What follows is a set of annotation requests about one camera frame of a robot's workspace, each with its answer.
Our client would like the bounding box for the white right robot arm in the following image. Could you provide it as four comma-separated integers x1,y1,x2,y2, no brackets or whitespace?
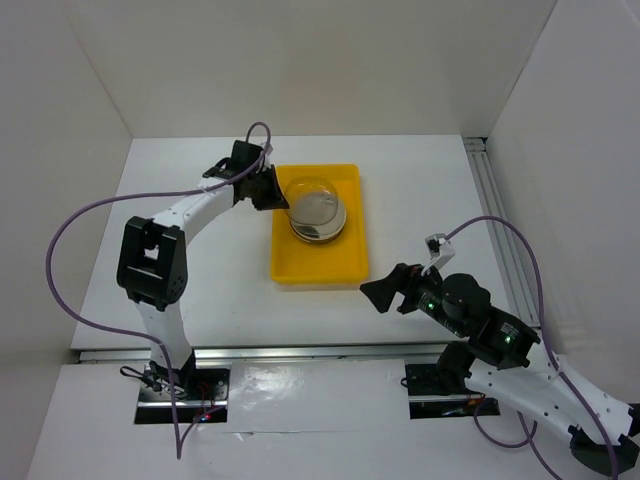
360,263,639,476

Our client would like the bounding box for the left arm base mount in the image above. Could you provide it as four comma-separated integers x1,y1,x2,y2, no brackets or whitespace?
119,365,231,425

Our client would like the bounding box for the right side aluminium rail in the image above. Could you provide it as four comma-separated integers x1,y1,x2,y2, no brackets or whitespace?
463,137,539,328

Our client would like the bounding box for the aluminium table rail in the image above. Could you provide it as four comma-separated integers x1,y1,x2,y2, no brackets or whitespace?
79,342,447,363

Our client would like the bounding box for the smoky clear glass plate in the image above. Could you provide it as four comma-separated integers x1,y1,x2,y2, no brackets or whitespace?
285,176,347,229

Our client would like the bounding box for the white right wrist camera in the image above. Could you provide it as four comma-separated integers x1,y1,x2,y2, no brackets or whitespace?
422,233,455,276

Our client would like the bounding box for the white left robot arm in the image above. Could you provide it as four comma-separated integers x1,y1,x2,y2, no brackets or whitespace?
116,140,289,399

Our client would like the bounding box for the yellow plastic bin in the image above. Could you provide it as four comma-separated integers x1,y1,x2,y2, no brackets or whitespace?
270,164,369,286

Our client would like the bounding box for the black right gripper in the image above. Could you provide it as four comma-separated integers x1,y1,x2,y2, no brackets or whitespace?
358,257,466,336

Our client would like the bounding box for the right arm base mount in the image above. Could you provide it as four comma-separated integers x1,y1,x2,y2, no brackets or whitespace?
400,342,500,420

